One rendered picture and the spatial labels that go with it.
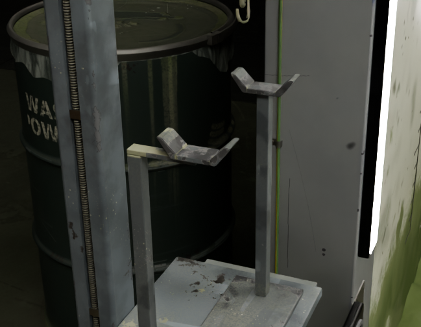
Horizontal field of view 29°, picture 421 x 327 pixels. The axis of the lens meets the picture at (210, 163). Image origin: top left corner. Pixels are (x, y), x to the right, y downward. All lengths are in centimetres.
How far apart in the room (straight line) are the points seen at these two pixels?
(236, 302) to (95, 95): 36
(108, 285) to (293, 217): 53
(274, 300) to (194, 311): 11
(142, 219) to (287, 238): 67
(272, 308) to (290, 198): 41
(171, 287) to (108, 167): 25
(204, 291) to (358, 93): 43
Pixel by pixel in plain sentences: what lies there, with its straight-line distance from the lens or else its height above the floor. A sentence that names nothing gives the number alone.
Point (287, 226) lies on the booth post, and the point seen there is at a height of 69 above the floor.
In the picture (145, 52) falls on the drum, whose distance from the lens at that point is 184.
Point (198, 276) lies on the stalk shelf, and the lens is 118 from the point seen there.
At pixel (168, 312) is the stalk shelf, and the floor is 79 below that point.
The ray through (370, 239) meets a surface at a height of 69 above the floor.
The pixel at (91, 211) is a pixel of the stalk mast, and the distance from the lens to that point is 100.
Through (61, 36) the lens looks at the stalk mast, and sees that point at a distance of 93.
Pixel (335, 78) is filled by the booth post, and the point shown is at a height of 98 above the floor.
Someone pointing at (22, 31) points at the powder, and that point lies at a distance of 210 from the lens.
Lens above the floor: 144
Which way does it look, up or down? 26 degrees down
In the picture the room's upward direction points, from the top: 1 degrees counter-clockwise
